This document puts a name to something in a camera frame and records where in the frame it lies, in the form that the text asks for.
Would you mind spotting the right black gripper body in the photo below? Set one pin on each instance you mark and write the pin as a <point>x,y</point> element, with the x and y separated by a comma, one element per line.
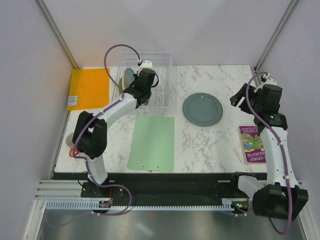
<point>254,97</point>

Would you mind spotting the orange ball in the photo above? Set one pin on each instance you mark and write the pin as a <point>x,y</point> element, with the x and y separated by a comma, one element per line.
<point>71,152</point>

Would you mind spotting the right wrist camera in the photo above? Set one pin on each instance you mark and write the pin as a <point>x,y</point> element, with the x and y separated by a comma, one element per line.
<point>266,79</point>

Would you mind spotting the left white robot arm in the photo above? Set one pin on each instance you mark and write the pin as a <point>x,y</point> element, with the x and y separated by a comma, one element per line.
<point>90,134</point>

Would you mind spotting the purple children's book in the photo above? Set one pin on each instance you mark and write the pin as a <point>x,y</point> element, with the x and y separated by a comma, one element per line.
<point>252,146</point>

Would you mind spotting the cream and blue plate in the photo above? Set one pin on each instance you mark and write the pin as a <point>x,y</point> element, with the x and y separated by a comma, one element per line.
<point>127,78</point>

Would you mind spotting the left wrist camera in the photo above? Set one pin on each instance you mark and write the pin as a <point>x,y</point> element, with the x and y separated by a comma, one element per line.
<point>146,64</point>

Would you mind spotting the orange file folder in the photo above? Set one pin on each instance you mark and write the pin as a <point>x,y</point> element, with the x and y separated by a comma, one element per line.
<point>89,89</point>

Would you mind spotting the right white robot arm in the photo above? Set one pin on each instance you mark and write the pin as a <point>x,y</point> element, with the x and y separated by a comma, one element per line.
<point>281,197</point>

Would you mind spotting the grey-blue plate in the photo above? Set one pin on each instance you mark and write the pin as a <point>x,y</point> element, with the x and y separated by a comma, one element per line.
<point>202,109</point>

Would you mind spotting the green plate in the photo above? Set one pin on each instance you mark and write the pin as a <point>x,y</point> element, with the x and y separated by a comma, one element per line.
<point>121,86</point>

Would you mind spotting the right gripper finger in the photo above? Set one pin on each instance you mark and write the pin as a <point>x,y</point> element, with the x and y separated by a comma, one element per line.
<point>251,90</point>
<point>235,99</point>

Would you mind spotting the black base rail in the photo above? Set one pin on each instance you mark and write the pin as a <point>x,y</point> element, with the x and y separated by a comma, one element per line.
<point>168,188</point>

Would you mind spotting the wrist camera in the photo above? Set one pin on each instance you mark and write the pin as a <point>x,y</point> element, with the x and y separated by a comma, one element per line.
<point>146,64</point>
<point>266,79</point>

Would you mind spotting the beige tape roll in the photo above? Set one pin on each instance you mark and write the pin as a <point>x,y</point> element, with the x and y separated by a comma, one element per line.
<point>69,140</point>

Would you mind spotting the white wire dish rack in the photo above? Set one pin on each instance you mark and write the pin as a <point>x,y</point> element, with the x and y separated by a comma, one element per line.
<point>160,102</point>

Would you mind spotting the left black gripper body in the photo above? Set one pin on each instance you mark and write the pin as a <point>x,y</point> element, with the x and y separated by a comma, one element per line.
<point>149,92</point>

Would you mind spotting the light green cutting mat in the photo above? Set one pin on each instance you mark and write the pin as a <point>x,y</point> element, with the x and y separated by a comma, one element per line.
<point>153,142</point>

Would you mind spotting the white cable duct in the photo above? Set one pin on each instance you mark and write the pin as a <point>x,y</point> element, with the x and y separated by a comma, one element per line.
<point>224,204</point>

